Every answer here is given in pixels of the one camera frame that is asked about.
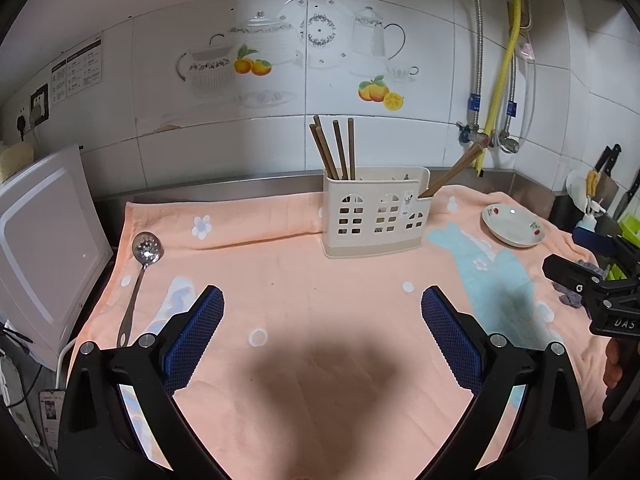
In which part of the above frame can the white power cable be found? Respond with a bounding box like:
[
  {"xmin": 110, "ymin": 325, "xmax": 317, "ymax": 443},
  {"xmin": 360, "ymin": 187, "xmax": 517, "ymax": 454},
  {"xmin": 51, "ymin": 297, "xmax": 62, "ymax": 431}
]
[{"xmin": 54, "ymin": 337, "xmax": 77, "ymax": 392}]

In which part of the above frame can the white microwave oven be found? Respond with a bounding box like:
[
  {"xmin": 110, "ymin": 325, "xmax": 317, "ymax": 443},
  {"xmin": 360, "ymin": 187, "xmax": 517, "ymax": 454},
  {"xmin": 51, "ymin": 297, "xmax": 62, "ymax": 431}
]
[{"xmin": 0, "ymin": 144, "xmax": 115, "ymax": 371}]

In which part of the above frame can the black wall outlet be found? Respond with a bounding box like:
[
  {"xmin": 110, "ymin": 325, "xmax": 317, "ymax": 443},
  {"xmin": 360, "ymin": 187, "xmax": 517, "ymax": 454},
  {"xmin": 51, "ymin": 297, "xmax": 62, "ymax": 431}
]
[{"xmin": 30, "ymin": 84, "xmax": 50, "ymax": 123}]

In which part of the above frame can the red handled pipe valve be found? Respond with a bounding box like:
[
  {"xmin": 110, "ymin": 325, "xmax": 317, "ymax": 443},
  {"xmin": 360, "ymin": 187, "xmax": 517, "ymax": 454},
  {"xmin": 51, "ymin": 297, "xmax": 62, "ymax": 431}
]
[{"xmin": 457, "ymin": 121, "xmax": 493, "ymax": 149}]

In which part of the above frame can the thin white hose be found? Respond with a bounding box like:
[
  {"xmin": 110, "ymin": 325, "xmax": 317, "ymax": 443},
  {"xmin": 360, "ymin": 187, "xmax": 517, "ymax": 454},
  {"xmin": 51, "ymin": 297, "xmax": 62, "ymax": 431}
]
[{"xmin": 519, "ymin": 25, "xmax": 539, "ymax": 142}]

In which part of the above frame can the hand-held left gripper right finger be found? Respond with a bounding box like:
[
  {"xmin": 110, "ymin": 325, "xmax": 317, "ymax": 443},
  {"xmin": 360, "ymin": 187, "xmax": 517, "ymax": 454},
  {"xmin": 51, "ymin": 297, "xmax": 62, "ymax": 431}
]
[{"xmin": 421, "ymin": 286, "xmax": 588, "ymax": 480}]

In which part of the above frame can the black handled knife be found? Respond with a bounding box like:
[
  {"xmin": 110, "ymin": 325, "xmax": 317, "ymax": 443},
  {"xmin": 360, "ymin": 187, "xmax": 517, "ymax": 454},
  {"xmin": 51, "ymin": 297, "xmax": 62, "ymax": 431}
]
[{"xmin": 595, "ymin": 144, "xmax": 622, "ymax": 197}]

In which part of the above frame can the teaware and fruit wall decal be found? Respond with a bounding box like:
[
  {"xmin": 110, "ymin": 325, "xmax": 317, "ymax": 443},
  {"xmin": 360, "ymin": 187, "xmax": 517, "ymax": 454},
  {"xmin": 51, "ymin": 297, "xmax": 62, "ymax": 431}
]
[{"xmin": 175, "ymin": 0, "xmax": 421, "ymax": 111}]

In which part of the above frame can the white plastic utensil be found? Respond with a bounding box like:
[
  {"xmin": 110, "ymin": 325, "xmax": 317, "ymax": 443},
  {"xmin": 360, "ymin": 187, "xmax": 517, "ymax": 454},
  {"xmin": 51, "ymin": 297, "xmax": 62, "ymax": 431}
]
[{"xmin": 566, "ymin": 170, "xmax": 591, "ymax": 211}]

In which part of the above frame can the peach printed towel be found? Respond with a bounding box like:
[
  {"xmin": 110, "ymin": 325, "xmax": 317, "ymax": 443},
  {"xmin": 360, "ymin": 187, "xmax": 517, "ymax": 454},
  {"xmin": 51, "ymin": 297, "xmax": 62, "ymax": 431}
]
[{"xmin": 67, "ymin": 185, "xmax": 608, "ymax": 480}]

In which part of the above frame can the green plastic basket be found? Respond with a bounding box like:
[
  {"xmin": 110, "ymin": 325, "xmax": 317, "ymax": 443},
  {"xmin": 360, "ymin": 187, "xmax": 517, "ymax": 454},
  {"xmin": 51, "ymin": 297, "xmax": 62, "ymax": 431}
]
[{"xmin": 607, "ymin": 214, "xmax": 640, "ymax": 281}]

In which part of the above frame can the person's right hand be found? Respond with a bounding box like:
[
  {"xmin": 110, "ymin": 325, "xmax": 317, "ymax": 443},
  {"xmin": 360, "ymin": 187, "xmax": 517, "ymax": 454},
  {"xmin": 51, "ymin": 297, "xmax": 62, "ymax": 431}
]
[{"xmin": 602, "ymin": 340, "xmax": 625, "ymax": 390}]

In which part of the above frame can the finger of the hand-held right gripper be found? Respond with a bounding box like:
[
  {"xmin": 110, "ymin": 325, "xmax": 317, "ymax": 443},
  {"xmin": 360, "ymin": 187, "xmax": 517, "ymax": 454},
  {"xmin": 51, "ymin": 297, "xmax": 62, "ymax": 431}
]
[
  {"xmin": 542, "ymin": 253, "xmax": 640, "ymax": 311},
  {"xmin": 572, "ymin": 226, "xmax": 640, "ymax": 275}
]

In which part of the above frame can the metal slotted spoon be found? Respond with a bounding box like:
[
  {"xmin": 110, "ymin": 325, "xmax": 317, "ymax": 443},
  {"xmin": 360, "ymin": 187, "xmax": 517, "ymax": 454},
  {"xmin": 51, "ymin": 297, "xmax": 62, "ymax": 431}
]
[{"xmin": 116, "ymin": 231, "xmax": 164, "ymax": 348}]

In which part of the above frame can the white flower print plate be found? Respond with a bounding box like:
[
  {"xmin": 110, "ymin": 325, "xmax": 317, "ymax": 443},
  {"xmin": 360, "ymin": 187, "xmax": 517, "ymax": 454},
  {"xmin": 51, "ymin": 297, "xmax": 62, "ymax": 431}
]
[{"xmin": 481, "ymin": 203, "xmax": 545, "ymax": 249}]

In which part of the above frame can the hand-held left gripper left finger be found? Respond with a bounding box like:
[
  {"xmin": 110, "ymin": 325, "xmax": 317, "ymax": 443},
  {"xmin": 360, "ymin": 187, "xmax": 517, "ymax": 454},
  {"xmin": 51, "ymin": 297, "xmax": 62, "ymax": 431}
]
[{"xmin": 57, "ymin": 285, "xmax": 226, "ymax": 480}]

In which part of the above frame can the cream plastic utensil holder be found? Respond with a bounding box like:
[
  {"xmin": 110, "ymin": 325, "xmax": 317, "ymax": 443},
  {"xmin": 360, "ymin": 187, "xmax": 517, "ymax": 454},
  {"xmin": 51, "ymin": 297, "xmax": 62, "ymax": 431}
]
[{"xmin": 321, "ymin": 166, "xmax": 432, "ymax": 259}]

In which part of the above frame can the braided metal hose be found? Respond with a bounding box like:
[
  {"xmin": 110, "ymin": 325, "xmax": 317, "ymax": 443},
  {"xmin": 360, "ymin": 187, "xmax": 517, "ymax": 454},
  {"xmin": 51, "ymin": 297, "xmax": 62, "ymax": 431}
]
[
  {"xmin": 462, "ymin": 0, "xmax": 487, "ymax": 131},
  {"xmin": 504, "ymin": 60, "xmax": 521, "ymax": 135}
]

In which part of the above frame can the yellow corrugated gas hose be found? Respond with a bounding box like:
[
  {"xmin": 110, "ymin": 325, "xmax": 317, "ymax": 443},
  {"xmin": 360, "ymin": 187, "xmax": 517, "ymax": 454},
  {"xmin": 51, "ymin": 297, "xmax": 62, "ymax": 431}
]
[{"xmin": 480, "ymin": 0, "xmax": 523, "ymax": 176}]

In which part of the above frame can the wall instruction sticker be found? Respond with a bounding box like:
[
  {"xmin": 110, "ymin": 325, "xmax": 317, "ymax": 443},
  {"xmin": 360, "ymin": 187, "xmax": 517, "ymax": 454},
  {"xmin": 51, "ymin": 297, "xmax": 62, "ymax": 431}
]
[{"xmin": 50, "ymin": 35, "xmax": 103, "ymax": 106}]

